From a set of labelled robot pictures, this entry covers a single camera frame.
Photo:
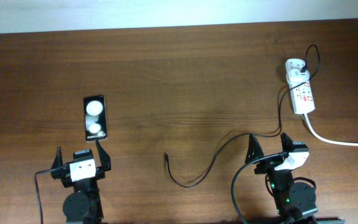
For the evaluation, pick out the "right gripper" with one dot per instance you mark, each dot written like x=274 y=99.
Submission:
x=268 y=165

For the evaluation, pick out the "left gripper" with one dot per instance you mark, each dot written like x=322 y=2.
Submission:
x=105 y=160

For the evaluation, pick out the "black Samsung Galaxy smartphone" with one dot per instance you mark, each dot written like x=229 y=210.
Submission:
x=95 y=118

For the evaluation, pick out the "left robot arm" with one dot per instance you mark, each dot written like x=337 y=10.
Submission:
x=84 y=204

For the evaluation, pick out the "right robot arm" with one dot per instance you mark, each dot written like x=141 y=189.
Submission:
x=295 y=198

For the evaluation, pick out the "white power strip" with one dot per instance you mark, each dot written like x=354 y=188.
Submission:
x=301 y=94

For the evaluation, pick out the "white USB wall charger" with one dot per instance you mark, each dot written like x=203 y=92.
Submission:
x=295 y=76

